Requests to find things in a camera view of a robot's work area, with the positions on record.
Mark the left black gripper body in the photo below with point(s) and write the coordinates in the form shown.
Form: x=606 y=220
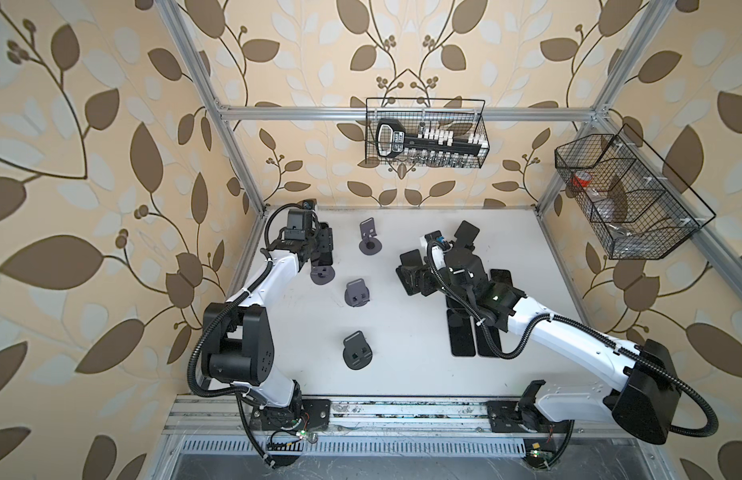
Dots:
x=310 y=241

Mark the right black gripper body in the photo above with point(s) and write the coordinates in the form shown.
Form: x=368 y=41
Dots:
x=440 y=282

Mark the black phone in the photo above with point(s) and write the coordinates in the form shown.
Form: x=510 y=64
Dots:
x=460 y=332
x=501 y=277
x=323 y=255
x=487 y=340

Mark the grey round stand front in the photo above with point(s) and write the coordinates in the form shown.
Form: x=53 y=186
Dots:
x=357 y=353

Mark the grey round stand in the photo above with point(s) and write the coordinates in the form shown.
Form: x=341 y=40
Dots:
x=369 y=245
x=322 y=275
x=357 y=353
x=356 y=294

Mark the black square stand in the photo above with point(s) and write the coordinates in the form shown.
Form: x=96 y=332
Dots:
x=465 y=235
x=411 y=272

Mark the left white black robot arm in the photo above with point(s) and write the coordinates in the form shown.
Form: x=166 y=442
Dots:
x=235 y=354

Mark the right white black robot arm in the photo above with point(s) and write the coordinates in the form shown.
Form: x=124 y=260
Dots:
x=637 y=388

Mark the grey round stand left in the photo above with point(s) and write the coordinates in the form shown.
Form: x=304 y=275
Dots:
x=322 y=275

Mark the grey round stand far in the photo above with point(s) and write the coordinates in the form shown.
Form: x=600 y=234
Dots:
x=369 y=245

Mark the grey round stand middle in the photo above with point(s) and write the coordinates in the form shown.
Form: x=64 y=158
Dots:
x=356 y=294

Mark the black tool with vials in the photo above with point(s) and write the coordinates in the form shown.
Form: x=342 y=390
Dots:
x=392 y=140

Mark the black wire basket back wall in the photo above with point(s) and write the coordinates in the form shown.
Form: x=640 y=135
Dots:
x=461 y=116

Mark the black wire basket wall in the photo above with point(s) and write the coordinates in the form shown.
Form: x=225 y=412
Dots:
x=639 y=206
x=461 y=116

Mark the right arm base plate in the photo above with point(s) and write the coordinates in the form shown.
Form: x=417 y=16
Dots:
x=509 y=416

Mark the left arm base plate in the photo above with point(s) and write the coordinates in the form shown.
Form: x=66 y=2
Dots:
x=309 y=414

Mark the black wire basket right wall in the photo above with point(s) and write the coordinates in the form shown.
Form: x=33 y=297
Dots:
x=639 y=206

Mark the aluminium rail front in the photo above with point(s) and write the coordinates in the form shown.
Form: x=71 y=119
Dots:
x=353 y=415

